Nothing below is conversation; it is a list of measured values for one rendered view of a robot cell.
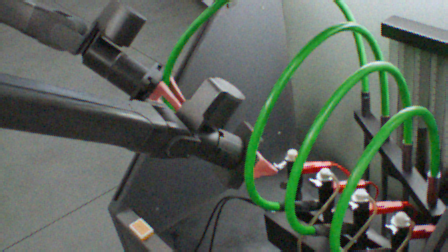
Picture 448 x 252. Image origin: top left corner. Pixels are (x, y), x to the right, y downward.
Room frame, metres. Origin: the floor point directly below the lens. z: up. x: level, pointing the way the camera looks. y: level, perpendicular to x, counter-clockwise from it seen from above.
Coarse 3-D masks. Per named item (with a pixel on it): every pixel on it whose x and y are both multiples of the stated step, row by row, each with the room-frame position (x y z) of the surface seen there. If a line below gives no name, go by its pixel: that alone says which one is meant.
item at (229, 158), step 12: (240, 132) 0.76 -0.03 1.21; (252, 132) 0.74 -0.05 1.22; (228, 144) 0.72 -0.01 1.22; (240, 144) 0.73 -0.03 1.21; (216, 156) 0.71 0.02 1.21; (228, 156) 0.71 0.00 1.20; (240, 156) 0.72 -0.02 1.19; (216, 168) 0.75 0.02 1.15; (228, 168) 0.72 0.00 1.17; (240, 168) 0.71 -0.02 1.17; (228, 180) 0.71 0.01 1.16
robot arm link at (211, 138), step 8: (208, 128) 0.72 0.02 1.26; (216, 128) 0.74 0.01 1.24; (200, 136) 0.70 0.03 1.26; (208, 136) 0.71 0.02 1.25; (216, 136) 0.72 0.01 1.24; (200, 144) 0.70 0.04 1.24; (208, 144) 0.70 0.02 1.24; (216, 144) 0.71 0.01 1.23; (200, 152) 0.70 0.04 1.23; (208, 152) 0.70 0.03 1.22
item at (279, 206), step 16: (320, 32) 0.72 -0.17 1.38; (336, 32) 0.73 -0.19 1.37; (368, 32) 0.77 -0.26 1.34; (304, 48) 0.70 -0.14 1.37; (288, 80) 0.68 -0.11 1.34; (384, 80) 0.79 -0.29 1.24; (272, 96) 0.66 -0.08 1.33; (384, 96) 0.79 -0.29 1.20; (384, 112) 0.79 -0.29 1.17; (256, 128) 0.65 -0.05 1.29; (256, 144) 0.64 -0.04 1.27; (256, 192) 0.63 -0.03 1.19; (272, 208) 0.64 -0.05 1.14; (304, 208) 0.68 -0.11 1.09
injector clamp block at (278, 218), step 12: (264, 216) 0.80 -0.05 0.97; (276, 216) 0.78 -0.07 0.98; (312, 216) 0.77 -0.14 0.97; (276, 228) 0.77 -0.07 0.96; (288, 228) 0.75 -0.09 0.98; (276, 240) 0.77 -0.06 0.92; (288, 240) 0.74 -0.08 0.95; (312, 240) 0.70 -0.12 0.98; (324, 240) 0.70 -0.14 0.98; (348, 240) 0.69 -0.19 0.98
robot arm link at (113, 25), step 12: (108, 12) 0.89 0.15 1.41; (120, 12) 0.88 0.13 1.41; (132, 12) 0.88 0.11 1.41; (60, 24) 0.87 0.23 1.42; (96, 24) 0.88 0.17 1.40; (108, 24) 0.88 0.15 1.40; (120, 24) 0.87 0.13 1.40; (132, 24) 0.87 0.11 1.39; (60, 36) 0.87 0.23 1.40; (72, 36) 0.86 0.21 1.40; (84, 36) 0.87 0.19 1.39; (108, 36) 0.87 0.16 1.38; (120, 36) 0.86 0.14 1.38; (132, 36) 0.87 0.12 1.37; (72, 48) 0.86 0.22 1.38; (84, 48) 0.89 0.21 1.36
